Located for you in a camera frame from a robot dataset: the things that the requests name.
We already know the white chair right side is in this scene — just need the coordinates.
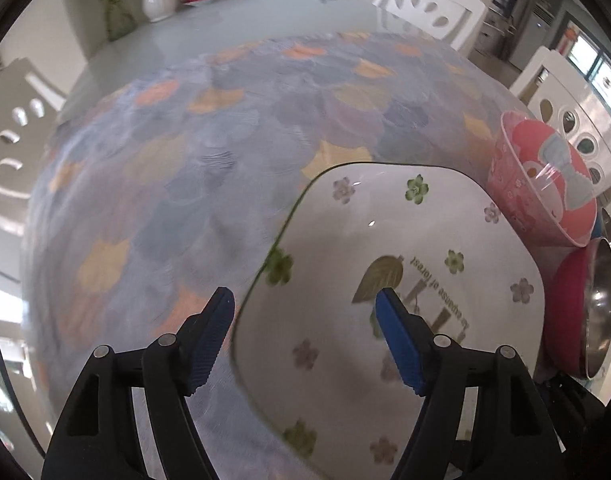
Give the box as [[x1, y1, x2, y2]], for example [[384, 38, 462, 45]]
[[509, 46, 611, 214]]

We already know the pink cartoon bowl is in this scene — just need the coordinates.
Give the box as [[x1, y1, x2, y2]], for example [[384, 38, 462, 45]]
[[485, 110, 597, 247]]

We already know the steel bowl pink outside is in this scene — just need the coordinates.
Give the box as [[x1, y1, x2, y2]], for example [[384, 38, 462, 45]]
[[543, 237, 611, 379]]

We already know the white chair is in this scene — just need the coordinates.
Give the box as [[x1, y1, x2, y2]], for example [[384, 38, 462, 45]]
[[509, 46, 611, 214], [0, 58, 66, 200], [373, 0, 487, 51]]

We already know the white square floral plate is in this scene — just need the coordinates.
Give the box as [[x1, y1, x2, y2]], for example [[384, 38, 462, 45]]
[[231, 162, 544, 479]]

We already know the silver refrigerator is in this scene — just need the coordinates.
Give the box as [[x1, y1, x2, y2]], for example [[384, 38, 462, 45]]
[[509, 6, 554, 70]]

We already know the leaf pattern table mat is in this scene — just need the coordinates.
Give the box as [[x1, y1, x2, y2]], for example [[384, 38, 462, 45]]
[[24, 32, 521, 479]]

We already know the white chair far side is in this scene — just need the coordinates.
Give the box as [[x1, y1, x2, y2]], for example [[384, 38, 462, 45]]
[[373, 0, 487, 51]]

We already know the white chair left side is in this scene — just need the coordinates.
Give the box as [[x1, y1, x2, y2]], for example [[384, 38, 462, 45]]
[[0, 58, 66, 200]]

